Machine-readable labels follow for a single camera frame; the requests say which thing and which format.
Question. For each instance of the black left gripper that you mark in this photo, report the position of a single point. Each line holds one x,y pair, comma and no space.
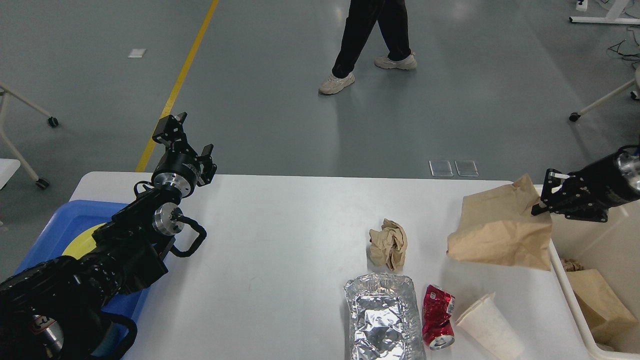
180,168

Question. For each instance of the brown paper bag in bin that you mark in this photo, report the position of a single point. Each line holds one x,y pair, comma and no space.
605,314

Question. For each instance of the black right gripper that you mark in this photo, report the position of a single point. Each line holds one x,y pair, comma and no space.
610,182

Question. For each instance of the brown paper bag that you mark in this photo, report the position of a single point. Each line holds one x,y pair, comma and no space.
605,314
496,227

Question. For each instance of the white desk frame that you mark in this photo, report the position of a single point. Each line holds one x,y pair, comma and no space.
618,12

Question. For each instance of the crushed red soda can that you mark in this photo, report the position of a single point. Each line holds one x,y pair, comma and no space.
438,308

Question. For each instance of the brown paper ball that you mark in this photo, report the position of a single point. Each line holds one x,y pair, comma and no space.
388,246

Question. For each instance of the white cart frame left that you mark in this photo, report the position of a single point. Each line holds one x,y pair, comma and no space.
16,134

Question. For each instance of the beige plastic bin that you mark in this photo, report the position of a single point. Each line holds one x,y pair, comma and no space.
613,249

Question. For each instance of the white paper cup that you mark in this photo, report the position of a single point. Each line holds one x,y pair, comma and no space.
483,321

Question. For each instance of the yellow plastic plate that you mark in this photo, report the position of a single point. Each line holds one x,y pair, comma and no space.
82,244

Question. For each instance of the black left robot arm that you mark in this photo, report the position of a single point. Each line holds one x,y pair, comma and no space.
55,310

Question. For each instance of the aluminium foil tray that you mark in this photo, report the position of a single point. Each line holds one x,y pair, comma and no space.
383,318

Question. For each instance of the person in black trousers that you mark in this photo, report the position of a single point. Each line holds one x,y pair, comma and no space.
392,19

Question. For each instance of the white wheeled chair base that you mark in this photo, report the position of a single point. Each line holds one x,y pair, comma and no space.
631,86

